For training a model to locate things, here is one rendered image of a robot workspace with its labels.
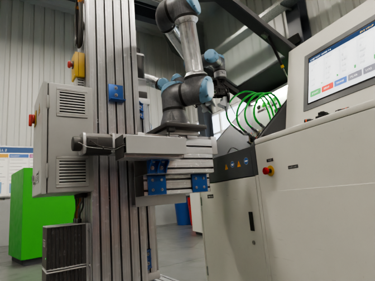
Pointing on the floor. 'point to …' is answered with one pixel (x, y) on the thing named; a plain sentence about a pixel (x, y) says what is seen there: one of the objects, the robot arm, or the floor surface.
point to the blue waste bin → (182, 213)
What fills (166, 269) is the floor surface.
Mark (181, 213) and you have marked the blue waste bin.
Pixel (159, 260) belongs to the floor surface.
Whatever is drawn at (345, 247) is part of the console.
